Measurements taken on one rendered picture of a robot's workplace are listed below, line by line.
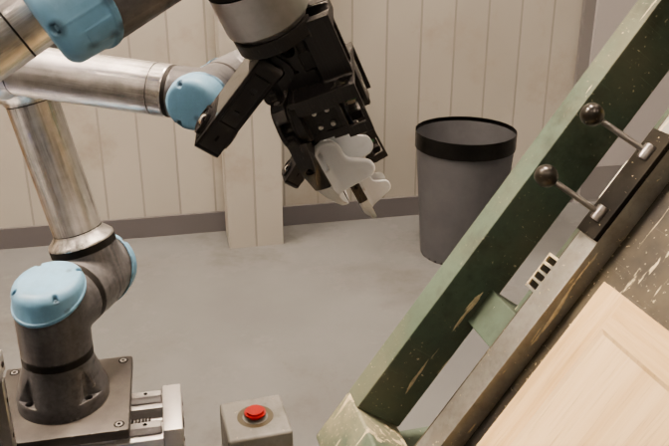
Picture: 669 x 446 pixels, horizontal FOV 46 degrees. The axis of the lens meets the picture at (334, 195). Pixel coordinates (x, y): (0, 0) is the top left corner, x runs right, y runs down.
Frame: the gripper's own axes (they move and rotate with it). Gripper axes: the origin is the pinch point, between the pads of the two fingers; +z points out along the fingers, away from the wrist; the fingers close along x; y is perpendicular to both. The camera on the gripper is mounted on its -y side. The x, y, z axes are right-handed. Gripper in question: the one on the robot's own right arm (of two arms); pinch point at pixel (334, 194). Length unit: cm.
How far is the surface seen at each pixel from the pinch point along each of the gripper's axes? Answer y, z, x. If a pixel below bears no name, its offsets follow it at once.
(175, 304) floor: -155, 191, 192
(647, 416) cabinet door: 24, 52, 0
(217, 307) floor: -135, 198, 189
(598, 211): 28, 45, 33
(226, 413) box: -47, 64, 26
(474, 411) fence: -1, 65, 15
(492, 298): 6, 69, 41
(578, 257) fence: 23, 50, 29
